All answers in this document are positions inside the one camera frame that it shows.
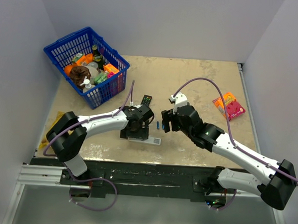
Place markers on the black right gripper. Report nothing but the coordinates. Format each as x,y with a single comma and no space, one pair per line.
168,116

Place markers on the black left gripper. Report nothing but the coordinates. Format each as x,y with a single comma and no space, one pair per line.
143,133

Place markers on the white air conditioner remote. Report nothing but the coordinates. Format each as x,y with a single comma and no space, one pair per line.
149,140

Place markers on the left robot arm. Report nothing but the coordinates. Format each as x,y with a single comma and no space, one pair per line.
66,137

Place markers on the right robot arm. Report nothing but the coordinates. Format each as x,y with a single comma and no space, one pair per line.
270,179

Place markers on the black TV remote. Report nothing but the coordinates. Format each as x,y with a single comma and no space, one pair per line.
146,100

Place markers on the pink orange snack box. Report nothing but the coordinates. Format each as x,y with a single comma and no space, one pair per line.
233,107

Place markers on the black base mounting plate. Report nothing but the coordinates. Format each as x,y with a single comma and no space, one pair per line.
150,180

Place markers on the green sponge pack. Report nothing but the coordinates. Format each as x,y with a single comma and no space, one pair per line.
100,78

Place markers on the white pump bottle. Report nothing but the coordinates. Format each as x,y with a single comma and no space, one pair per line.
87,85

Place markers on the orange pink box in basket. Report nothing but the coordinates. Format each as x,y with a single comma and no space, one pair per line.
110,70

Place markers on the tin can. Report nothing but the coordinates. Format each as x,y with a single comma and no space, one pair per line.
93,64

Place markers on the green glass bottle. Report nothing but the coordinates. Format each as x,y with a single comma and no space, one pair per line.
97,56

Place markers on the brown crumpled bag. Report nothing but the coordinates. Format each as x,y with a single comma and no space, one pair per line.
78,75

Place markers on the orange juice carton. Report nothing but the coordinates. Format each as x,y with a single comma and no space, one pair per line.
81,59

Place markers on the orange fruit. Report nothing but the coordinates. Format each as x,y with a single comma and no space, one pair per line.
68,69

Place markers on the blue plastic basket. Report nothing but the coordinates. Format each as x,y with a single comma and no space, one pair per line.
95,70

